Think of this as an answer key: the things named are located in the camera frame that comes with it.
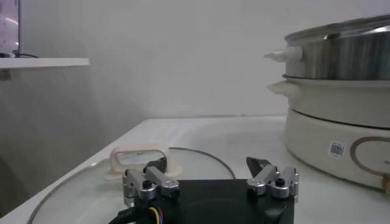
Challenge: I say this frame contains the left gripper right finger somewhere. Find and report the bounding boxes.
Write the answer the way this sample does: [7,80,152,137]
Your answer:
[246,156,300,203]

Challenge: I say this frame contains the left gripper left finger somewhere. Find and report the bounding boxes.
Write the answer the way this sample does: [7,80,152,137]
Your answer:
[122,156,180,208]

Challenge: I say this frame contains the steel perforated steamer basket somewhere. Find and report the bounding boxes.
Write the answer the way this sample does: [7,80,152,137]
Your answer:
[263,13,390,80]

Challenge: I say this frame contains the cream electric cooker base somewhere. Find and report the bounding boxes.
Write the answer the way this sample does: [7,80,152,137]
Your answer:
[267,75,390,196]

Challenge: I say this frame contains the white folding side table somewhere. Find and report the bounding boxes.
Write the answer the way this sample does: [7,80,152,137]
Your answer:
[0,57,90,82]

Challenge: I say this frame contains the pinkish screen panel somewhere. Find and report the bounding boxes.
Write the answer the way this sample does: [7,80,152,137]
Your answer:
[0,0,20,55]

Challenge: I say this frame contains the glass lid with cream handle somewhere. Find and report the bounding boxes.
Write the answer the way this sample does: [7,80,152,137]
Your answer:
[27,142,237,224]

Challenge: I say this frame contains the black cable on side table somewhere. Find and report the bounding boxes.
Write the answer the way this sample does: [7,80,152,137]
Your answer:
[12,0,40,59]

